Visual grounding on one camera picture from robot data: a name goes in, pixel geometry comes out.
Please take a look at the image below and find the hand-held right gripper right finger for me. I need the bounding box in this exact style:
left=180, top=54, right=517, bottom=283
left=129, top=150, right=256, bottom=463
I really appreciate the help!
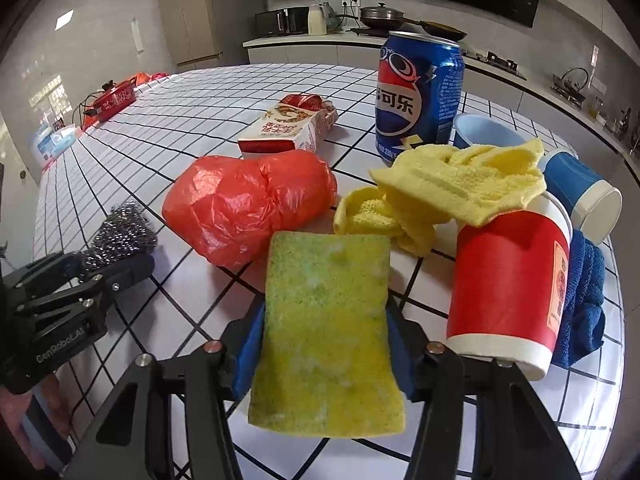
left=385, top=297, right=583, bottom=480

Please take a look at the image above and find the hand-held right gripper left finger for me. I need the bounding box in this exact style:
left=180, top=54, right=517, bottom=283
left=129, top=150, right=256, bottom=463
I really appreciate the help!
left=62, top=305, right=266, bottom=480

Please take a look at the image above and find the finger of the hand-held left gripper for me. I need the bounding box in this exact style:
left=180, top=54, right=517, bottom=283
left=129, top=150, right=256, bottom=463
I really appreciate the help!
left=7, top=252, right=155, bottom=293
left=12, top=280, right=121, bottom=341

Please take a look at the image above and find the steel wool scrubber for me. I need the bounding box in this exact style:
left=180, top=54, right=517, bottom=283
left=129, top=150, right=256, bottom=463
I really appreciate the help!
left=80, top=200, right=158, bottom=278

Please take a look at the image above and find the yellow green sponge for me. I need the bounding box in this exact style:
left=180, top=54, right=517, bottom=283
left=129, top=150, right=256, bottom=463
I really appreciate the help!
left=247, top=230, right=407, bottom=438

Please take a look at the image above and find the white red milk carton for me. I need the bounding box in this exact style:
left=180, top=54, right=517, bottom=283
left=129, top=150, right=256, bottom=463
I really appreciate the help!
left=237, top=92, right=340, bottom=155

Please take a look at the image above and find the light blue cup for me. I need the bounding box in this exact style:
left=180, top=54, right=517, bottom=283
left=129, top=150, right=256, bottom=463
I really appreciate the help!
left=452, top=112, right=527, bottom=151

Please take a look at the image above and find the blue white paper cup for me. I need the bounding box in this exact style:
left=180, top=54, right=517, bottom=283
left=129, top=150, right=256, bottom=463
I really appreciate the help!
left=537, top=149, right=623, bottom=233

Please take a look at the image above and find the blue soda can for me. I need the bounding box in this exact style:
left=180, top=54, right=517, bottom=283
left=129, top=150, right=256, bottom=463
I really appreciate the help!
left=374, top=30, right=466, bottom=168

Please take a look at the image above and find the person's left hand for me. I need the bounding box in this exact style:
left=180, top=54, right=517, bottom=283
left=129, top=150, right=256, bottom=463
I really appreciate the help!
left=0, top=375, right=73, bottom=466

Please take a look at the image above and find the red paper cup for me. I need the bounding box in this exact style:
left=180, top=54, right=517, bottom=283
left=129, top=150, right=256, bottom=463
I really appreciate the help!
left=446, top=191, right=573, bottom=382

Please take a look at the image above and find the red plastic bag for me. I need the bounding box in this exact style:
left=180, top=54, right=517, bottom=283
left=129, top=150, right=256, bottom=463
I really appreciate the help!
left=161, top=149, right=338, bottom=270

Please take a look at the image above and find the light blue packet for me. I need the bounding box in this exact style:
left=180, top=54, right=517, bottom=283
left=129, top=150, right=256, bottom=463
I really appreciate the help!
left=51, top=127, right=81, bottom=155

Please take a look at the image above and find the blue white box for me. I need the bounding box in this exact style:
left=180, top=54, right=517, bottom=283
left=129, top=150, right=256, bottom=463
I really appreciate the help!
left=30, top=124, right=54, bottom=162

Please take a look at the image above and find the yellow cloth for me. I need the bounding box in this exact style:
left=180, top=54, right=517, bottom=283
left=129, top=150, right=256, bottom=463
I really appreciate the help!
left=332, top=137, right=548, bottom=256

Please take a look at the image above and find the orange plastic bag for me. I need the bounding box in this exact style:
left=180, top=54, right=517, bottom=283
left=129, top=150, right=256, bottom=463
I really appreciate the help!
left=127, top=72, right=171, bottom=92

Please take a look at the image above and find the white checked tablecloth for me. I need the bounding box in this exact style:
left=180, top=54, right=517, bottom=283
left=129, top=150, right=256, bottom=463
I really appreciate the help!
left=32, top=62, right=626, bottom=480

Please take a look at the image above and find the blue towel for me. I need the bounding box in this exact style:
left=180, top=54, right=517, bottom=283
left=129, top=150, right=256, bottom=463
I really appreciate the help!
left=550, top=229, right=607, bottom=368

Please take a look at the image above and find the beige refrigerator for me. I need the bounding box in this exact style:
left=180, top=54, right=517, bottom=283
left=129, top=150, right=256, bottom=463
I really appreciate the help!
left=159, top=0, right=223, bottom=68

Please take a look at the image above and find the black microwave oven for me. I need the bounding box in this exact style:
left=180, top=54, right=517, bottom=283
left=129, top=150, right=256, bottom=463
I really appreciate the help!
left=255, top=7, right=310, bottom=37

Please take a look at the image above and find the gas stove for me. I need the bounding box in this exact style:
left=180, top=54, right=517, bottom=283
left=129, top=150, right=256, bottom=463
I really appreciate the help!
left=460, top=47, right=528, bottom=81

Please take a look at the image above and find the kitchen faucet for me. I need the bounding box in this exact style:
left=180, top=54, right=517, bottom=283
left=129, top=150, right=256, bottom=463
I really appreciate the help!
left=552, top=67, right=591, bottom=106

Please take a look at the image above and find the green kettle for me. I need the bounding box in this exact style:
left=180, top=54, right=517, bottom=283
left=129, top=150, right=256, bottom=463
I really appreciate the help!
left=321, top=1, right=344, bottom=33

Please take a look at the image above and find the frying pan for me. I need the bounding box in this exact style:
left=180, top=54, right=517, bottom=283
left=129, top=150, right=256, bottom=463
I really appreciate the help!
left=402, top=17, right=468, bottom=41

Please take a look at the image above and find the wok with lid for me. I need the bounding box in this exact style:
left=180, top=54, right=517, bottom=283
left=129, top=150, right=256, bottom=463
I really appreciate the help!
left=359, top=2, right=405, bottom=30

